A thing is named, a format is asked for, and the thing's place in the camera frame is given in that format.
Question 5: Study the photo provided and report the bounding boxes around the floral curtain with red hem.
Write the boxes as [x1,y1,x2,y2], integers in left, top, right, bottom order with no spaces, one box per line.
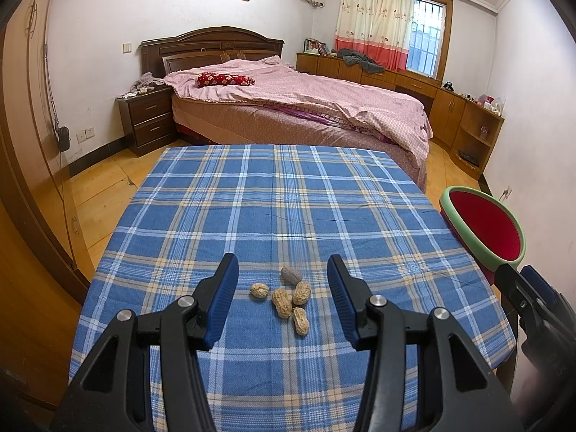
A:
[334,0,415,72]

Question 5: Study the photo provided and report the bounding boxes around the red bucket with green rim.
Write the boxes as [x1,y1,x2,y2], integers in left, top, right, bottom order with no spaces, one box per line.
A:
[438,185,526,285]

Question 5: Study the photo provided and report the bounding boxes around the red floral pillow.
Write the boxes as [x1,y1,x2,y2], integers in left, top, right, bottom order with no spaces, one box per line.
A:
[197,72,256,87]

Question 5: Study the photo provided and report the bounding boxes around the wooden desk cabinet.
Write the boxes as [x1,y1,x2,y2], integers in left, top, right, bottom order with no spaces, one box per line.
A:
[296,51,505,180]

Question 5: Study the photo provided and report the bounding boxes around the pink quilt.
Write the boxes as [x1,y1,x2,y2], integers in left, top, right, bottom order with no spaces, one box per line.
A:
[163,55,433,163]

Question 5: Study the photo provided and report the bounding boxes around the blue plaid tablecloth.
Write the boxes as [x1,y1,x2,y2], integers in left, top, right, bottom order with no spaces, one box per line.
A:
[68,144,517,432]

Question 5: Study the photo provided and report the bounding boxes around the black power cable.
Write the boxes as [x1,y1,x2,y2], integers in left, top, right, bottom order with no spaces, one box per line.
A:
[54,148,79,262]

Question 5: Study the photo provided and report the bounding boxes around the wooden wardrobe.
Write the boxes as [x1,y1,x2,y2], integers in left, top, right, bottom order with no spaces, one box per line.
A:
[0,0,91,307]

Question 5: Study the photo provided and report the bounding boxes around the barred window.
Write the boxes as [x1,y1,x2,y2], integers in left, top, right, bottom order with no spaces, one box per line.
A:
[405,0,453,81]

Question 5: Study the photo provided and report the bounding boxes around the pink and white containers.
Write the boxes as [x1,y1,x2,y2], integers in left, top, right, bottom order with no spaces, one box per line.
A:
[477,94,505,115]

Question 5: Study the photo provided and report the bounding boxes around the dark grey clothes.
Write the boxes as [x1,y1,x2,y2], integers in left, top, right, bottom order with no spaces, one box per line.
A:
[337,48,385,74]

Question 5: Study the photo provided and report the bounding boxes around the crumpled cloth on nightstand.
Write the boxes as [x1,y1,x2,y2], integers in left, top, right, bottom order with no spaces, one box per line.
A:
[130,72,166,93]

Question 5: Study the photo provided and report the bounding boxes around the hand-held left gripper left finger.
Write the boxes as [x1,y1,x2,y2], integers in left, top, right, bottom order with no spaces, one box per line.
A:
[49,253,240,432]

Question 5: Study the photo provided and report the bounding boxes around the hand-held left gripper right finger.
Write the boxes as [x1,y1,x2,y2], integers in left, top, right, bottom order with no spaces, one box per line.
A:
[327,254,525,432]

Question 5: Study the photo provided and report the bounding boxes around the dark wooden nightstand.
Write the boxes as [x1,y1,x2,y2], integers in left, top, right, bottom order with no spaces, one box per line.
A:
[118,85,177,157]

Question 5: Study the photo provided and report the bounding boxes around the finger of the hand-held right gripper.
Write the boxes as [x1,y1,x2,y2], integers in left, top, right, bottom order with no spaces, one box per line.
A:
[494,263,539,321]
[521,266,561,312]

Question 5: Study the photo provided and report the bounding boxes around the wooden bed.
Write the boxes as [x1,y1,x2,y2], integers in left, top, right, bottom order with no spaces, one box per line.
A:
[139,26,433,190]

